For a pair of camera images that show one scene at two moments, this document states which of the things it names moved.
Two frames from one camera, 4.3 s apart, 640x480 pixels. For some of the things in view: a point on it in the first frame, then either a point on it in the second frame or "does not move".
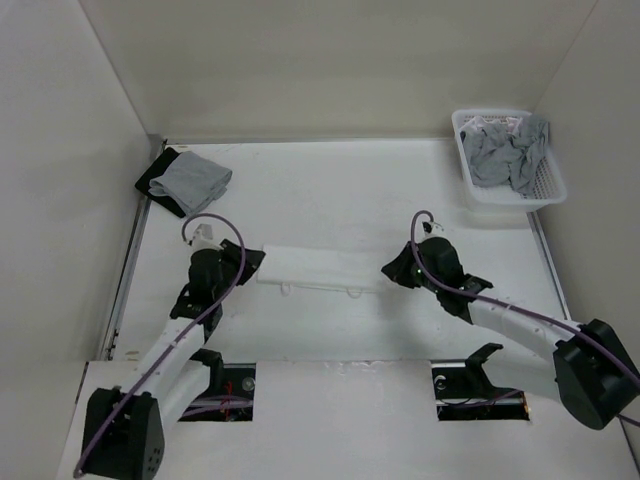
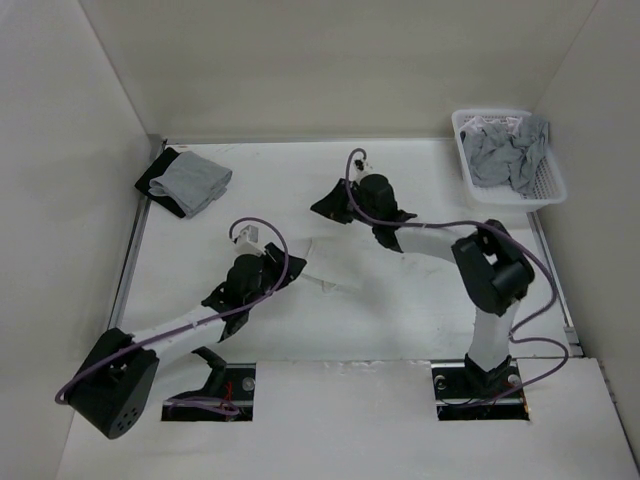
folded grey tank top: x=193 y=181 does not move
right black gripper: x=397 y=270 → x=332 y=205
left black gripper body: x=230 y=264 → x=273 y=271
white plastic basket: x=508 y=161 does not move
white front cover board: x=375 y=420 does not move
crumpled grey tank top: x=495 y=156 does not move
